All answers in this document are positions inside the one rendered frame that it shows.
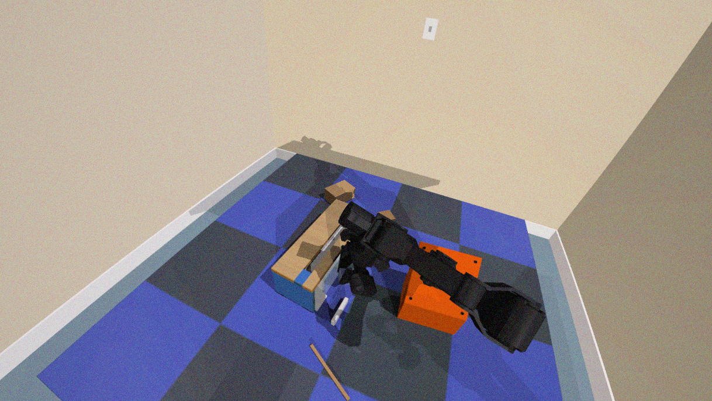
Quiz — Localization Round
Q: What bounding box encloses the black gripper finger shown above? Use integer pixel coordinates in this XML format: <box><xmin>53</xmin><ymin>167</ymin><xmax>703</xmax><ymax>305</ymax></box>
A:
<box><xmin>337</xmin><ymin>246</ymin><xmax>352</xmax><ymax>272</ymax></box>
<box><xmin>339</xmin><ymin>269</ymin><xmax>352</xmax><ymax>285</ymax></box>

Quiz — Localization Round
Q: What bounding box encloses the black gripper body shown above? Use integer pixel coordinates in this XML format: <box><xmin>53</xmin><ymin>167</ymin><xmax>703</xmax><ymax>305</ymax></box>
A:
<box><xmin>340</xmin><ymin>229</ymin><xmax>377</xmax><ymax>297</ymax></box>

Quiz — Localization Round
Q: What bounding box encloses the tan flat bar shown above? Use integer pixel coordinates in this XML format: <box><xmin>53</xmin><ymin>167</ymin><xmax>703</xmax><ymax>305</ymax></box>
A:
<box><xmin>310</xmin><ymin>344</ymin><xmax>350</xmax><ymax>401</ymax></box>

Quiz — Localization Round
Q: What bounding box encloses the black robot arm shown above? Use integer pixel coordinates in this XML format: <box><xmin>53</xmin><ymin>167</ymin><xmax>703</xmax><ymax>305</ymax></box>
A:
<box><xmin>338</xmin><ymin>201</ymin><xmax>546</xmax><ymax>354</ymax></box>

